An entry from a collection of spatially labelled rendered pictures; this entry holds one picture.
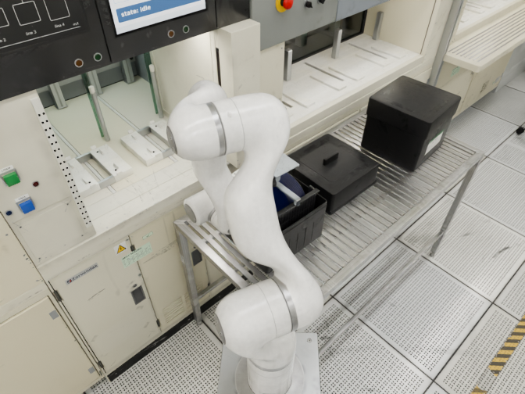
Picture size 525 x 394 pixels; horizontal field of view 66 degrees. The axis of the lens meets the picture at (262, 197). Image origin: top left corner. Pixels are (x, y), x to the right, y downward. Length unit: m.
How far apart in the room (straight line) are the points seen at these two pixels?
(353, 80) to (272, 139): 1.52
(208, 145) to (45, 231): 0.77
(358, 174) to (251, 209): 0.92
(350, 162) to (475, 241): 1.32
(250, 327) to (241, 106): 0.42
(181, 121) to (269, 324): 0.42
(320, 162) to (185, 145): 1.00
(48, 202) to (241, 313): 0.71
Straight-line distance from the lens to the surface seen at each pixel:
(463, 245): 2.73
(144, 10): 1.19
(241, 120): 0.72
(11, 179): 1.21
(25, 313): 1.54
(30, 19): 1.09
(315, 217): 1.38
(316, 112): 1.94
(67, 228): 1.38
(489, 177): 3.31
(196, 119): 0.71
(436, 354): 2.24
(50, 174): 1.25
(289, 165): 1.26
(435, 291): 2.44
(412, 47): 2.66
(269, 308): 0.82
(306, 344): 1.26
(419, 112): 1.77
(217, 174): 1.02
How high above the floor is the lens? 1.89
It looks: 44 degrees down
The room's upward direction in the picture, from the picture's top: straight up
